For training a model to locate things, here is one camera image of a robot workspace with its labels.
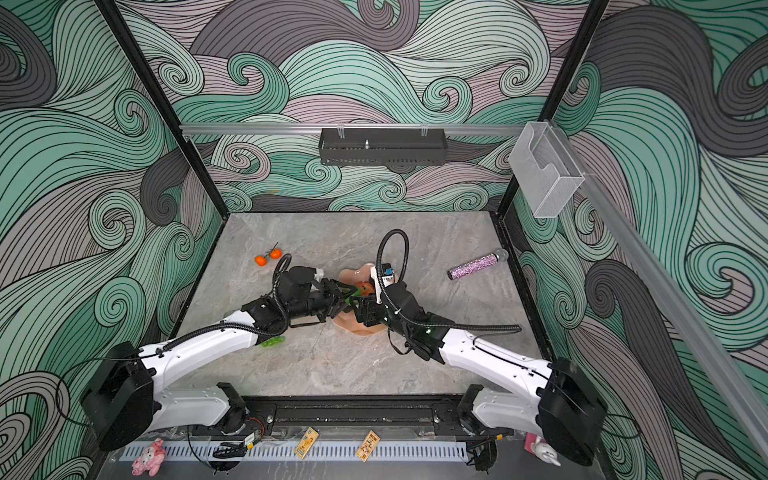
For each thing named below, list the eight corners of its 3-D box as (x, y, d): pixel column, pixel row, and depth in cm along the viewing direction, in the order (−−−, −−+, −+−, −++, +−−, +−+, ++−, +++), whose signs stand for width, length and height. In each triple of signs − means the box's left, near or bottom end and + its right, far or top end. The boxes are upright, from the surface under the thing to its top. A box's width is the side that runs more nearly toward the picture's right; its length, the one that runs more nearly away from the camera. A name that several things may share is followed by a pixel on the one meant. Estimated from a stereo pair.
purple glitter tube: (453, 284, 101) (456, 277, 98) (447, 276, 104) (449, 269, 100) (506, 261, 108) (511, 254, 105) (499, 254, 110) (503, 246, 107)
